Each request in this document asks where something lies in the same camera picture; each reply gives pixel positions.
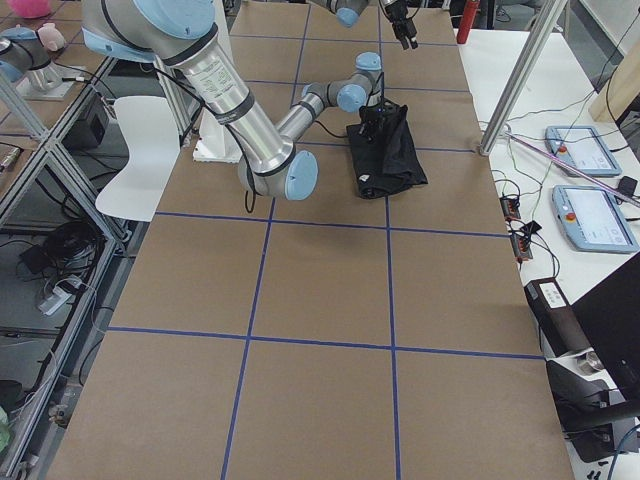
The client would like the pink plush toy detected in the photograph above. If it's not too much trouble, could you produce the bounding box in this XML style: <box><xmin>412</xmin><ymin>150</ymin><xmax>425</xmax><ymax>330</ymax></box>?
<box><xmin>7</xmin><ymin>0</ymin><xmax>67</xmax><ymax>52</ymax></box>

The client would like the black box with label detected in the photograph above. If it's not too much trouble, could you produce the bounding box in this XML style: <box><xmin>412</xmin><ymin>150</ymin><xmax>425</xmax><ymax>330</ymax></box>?
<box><xmin>524</xmin><ymin>277</ymin><xmax>590</xmax><ymax>356</ymax></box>

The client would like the white plastic chair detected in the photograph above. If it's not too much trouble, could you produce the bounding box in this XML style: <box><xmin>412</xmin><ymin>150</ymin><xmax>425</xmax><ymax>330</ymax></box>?
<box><xmin>95</xmin><ymin>96</ymin><xmax>181</xmax><ymax>222</ymax></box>

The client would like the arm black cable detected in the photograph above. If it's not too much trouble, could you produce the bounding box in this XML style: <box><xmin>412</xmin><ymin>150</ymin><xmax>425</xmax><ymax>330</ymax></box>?
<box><xmin>154</xmin><ymin>69</ymin><xmax>389</xmax><ymax>214</ymax></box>

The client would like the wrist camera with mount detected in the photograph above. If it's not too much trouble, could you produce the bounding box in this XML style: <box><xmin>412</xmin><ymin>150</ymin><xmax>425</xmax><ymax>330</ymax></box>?
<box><xmin>374</xmin><ymin>99</ymin><xmax>401</xmax><ymax>116</ymax></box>

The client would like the reacher grabber stick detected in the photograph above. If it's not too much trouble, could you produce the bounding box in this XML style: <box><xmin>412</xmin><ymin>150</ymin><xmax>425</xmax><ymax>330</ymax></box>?
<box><xmin>504</xmin><ymin>133</ymin><xmax>640</xmax><ymax>208</ymax></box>

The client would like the blue teach pendant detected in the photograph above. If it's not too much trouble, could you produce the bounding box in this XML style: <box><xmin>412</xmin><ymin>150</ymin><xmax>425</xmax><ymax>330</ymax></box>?
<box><xmin>551</xmin><ymin>185</ymin><xmax>639</xmax><ymax>254</ymax></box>
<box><xmin>544</xmin><ymin>125</ymin><xmax>622</xmax><ymax>178</ymax></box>

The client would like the near blue teach pendant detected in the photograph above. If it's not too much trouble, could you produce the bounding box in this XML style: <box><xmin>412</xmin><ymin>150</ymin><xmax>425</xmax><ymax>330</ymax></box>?
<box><xmin>551</xmin><ymin>185</ymin><xmax>639</xmax><ymax>254</ymax></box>

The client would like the white power strip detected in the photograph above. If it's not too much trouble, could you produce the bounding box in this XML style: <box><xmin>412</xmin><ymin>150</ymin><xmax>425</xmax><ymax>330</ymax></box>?
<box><xmin>38</xmin><ymin>277</ymin><xmax>82</xmax><ymax>316</ymax></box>

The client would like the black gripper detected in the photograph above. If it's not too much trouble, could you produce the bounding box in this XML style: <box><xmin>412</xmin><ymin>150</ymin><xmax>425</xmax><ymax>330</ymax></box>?
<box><xmin>358</xmin><ymin>105</ymin><xmax>386</xmax><ymax>143</ymax></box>
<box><xmin>382</xmin><ymin>0</ymin><xmax>418</xmax><ymax>50</ymax></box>

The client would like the far blue teach pendant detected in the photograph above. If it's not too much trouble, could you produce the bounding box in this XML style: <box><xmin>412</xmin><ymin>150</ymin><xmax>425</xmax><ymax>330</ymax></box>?
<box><xmin>544</xmin><ymin>125</ymin><xmax>622</xmax><ymax>178</ymax></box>

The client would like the black monitor with stand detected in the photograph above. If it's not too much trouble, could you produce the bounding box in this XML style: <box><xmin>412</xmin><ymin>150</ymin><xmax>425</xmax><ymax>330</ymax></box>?
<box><xmin>546</xmin><ymin>255</ymin><xmax>639</xmax><ymax>463</ymax></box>

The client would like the red cylinder bottle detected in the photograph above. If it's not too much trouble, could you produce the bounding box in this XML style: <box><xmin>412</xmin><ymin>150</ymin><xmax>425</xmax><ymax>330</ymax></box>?
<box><xmin>456</xmin><ymin>0</ymin><xmax>480</xmax><ymax>45</ymax></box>

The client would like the orange connector board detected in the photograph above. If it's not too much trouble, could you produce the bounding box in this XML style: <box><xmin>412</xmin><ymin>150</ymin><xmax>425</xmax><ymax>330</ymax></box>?
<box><xmin>499</xmin><ymin>195</ymin><xmax>533</xmax><ymax>264</ymax></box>

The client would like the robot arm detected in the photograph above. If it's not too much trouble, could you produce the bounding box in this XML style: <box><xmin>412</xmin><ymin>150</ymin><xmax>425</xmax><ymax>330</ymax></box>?
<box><xmin>312</xmin><ymin>0</ymin><xmax>418</xmax><ymax>50</ymax></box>
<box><xmin>82</xmin><ymin>1</ymin><xmax>383</xmax><ymax>201</ymax></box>

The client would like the black printed t-shirt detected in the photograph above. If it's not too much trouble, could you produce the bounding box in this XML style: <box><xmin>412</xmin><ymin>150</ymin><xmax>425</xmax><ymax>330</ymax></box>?
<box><xmin>347</xmin><ymin>105</ymin><xmax>428</xmax><ymax>199</ymax></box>

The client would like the aluminium frame post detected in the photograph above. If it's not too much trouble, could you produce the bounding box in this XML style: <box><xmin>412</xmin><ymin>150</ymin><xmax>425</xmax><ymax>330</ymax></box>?
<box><xmin>479</xmin><ymin>0</ymin><xmax>568</xmax><ymax>156</ymax></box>

